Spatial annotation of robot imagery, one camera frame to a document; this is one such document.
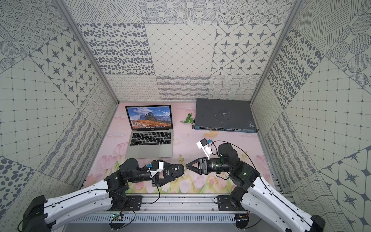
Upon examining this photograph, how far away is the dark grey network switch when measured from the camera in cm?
103

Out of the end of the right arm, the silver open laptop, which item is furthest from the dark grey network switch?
the end of the right arm

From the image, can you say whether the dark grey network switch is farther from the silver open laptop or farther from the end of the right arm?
the end of the right arm

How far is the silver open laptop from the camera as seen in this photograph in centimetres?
95

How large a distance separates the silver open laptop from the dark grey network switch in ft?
0.71
